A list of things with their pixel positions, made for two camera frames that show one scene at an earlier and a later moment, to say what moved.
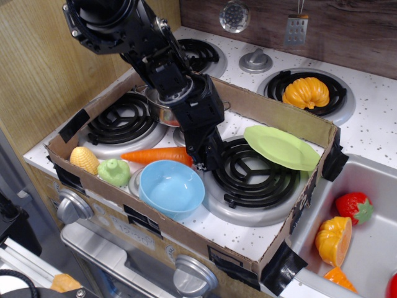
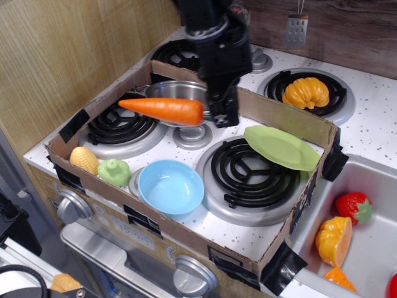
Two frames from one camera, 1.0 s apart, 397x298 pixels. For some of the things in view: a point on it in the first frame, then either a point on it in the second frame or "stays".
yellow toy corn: (82, 158) stays
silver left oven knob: (72, 207) stays
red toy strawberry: (357, 206) stays
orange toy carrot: (179, 154) to (187, 112)
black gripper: (200, 113) to (224, 55)
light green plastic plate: (280, 149) stays
